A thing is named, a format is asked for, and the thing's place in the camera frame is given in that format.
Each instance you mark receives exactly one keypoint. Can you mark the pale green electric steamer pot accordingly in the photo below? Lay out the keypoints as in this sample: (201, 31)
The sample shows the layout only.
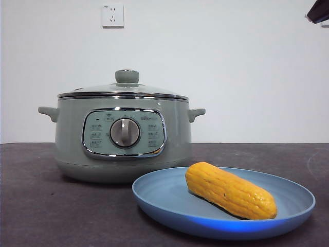
(70, 133)

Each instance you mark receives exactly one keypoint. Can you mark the white wall power socket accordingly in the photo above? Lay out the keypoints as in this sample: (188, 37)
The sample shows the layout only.
(113, 15)

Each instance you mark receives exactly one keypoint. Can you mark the yellow corn cob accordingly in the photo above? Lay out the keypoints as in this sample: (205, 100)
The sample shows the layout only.
(231, 191)

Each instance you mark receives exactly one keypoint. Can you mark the blue round plate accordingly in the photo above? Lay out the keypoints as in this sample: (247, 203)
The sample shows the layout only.
(164, 195)

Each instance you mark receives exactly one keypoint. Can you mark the white wall switch plate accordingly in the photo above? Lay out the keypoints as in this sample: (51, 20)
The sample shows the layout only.
(326, 25)

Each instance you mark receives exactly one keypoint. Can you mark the glass lid with green knob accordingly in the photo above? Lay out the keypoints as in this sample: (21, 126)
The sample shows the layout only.
(126, 76)

